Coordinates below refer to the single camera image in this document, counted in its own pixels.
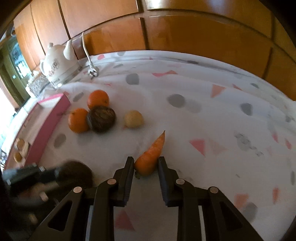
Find white power cord with plug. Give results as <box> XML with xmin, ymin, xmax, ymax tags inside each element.
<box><xmin>81</xmin><ymin>31</ymin><xmax>100</xmax><ymax>78</ymax></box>

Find small round snacks in box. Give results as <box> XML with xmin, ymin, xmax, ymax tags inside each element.
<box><xmin>14</xmin><ymin>138</ymin><xmax>30</xmax><ymax>163</ymax></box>

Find far orange tangerine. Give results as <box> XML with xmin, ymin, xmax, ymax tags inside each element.
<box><xmin>87</xmin><ymin>90</ymin><xmax>110</xmax><ymax>109</ymax></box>

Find dark brown round fruit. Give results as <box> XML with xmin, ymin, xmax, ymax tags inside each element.
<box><xmin>87</xmin><ymin>106</ymin><xmax>116</xmax><ymax>133</ymax></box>

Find clear crystal glass container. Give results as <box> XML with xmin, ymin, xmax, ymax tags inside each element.
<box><xmin>25</xmin><ymin>72</ymin><xmax>50</xmax><ymax>97</ymax></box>

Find pale yellow round fruit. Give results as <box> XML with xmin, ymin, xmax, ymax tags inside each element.
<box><xmin>124</xmin><ymin>110</ymin><xmax>144</xmax><ymax>128</ymax></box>

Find orange carrot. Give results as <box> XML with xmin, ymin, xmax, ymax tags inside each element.
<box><xmin>134</xmin><ymin>131</ymin><xmax>165</xmax><ymax>177</ymax></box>

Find patterned white tablecloth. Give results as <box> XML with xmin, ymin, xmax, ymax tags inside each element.
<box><xmin>4</xmin><ymin>50</ymin><xmax>296</xmax><ymax>241</ymax></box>

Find near orange tangerine with stem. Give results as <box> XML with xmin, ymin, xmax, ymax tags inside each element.
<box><xmin>68</xmin><ymin>108</ymin><xmax>89</xmax><ymax>133</ymax></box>

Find wooden panelled cabinet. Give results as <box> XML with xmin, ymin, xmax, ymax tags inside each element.
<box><xmin>14</xmin><ymin>0</ymin><xmax>295</xmax><ymax>99</ymax></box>

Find white ceramic electric kettle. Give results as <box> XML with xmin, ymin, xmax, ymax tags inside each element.
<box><xmin>40</xmin><ymin>40</ymin><xmax>81</xmax><ymax>89</ymax></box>

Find pink and white box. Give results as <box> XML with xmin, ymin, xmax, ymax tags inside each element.
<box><xmin>4</xmin><ymin>93</ymin><xmax>71</xmax><ymax>170</ymax></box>

